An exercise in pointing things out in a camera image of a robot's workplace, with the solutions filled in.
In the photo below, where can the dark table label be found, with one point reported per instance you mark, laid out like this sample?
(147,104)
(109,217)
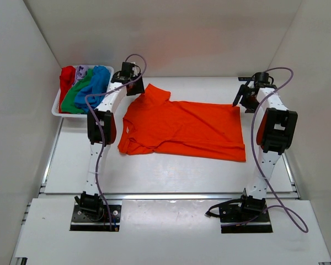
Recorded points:
(246,79)

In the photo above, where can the blue t shirt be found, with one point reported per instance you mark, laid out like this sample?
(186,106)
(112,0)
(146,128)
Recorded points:
(95,88)

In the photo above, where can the red t shirt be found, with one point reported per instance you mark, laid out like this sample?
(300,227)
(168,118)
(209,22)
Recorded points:
(67,78)

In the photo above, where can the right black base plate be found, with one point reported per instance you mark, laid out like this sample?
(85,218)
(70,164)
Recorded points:
(234,220)

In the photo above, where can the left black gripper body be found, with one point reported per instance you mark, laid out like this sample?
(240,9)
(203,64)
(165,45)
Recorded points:
(138,87)

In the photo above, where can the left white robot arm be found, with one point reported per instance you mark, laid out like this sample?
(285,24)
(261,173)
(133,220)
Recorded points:
(101,131)

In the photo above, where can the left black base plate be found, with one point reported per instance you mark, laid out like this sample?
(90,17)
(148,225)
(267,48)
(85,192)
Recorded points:
(98,221)

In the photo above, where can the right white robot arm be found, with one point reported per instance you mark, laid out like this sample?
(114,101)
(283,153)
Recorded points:
(273,137)

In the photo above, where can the green t shirt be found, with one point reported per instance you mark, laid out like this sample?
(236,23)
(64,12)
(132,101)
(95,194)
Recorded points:
(68,105)

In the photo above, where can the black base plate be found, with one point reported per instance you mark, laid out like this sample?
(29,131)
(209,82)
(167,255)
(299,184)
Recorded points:
(98,221)
(234,220)

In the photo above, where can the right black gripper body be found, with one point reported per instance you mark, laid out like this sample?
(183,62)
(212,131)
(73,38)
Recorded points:
(247,102)

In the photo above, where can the orange t shirt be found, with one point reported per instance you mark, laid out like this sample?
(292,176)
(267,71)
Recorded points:
(154,123)

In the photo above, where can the lavender t shirt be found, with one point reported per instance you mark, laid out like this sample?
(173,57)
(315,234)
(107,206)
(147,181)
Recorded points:
(80,73)

